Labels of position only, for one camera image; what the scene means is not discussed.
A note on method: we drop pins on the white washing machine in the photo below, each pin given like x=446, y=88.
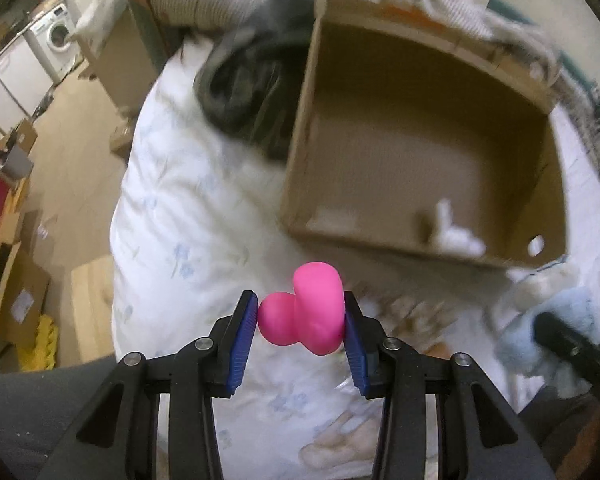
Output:
x=55, y=35

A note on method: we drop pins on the pink soft toy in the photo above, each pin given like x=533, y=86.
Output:
x=305, y=310

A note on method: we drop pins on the black cloth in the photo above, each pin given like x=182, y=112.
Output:
x=252, y=80

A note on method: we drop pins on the white floral blanket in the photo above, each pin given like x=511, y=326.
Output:
x=215, y=240

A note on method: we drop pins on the light blue plush toy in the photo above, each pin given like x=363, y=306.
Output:
x=555, y=340

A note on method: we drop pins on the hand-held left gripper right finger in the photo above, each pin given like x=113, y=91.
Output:
x=356, y=345

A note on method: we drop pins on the wooden cabinet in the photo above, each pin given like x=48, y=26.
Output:
x=125, y=55

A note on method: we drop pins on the brown cardboard box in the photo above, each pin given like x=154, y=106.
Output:
x=420, y=140

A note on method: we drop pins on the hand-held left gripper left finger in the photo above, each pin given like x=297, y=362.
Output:
x=244, y=330

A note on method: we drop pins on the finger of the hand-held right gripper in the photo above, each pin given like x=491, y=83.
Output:
x=575, y=345

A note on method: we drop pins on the white plush toy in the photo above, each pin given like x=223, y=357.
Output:
x=455, y=232

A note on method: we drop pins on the flat cardboard box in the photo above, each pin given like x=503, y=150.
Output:
x=15, y=295

